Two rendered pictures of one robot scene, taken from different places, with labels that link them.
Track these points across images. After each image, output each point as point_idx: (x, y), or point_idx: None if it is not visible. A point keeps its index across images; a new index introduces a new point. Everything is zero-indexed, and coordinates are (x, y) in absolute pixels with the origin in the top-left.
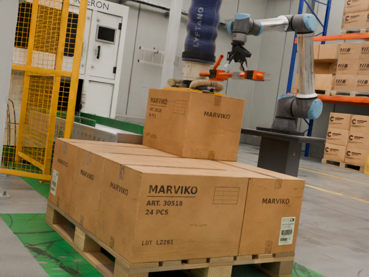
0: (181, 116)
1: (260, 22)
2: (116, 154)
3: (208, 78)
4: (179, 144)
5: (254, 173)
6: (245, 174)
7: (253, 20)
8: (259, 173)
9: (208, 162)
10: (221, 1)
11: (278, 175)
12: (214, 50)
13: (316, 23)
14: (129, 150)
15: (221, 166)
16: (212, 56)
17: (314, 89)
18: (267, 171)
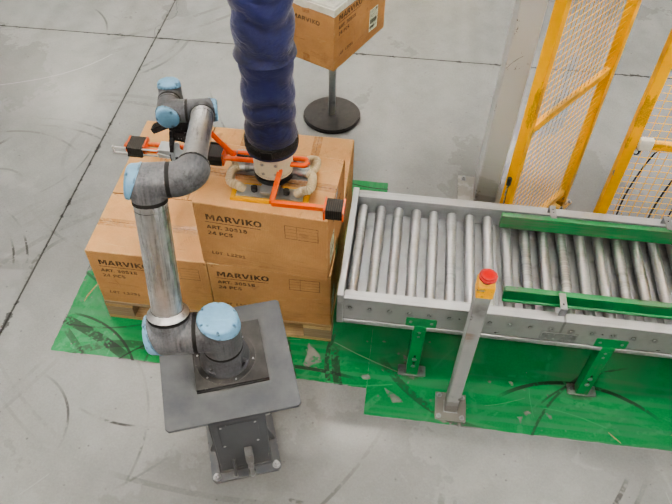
0: None
1: (159, 108)
2: (234, 143)
3: (261, 174)
4: None
5: (127, 215)
6: (124, 199)
7: (159, 96)
8: (123, 219)
9: (192, 209)
10: (239, 69)
11: (111, 236)
12: (246, 136)
13: (123, 191)
14: None
15: (170, 209)
16: (244, 140)
17: (150, 305)
18: (133, 242)
